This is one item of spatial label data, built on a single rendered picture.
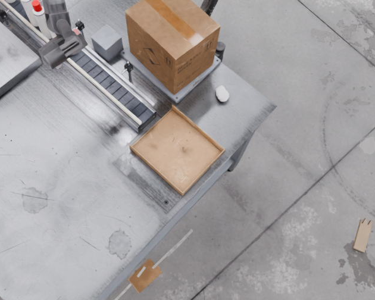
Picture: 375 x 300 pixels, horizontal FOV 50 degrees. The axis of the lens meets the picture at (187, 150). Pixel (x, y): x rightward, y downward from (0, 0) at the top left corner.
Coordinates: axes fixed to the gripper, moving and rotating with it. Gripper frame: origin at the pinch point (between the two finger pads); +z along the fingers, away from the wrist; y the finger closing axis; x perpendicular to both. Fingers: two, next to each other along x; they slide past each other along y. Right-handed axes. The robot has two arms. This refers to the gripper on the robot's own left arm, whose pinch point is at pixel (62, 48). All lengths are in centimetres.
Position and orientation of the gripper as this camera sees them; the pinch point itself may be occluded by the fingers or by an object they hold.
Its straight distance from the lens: 153.3
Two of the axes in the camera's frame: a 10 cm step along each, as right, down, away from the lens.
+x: 4.9, 7.7, 4.1
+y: -7.4, 6.1, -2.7
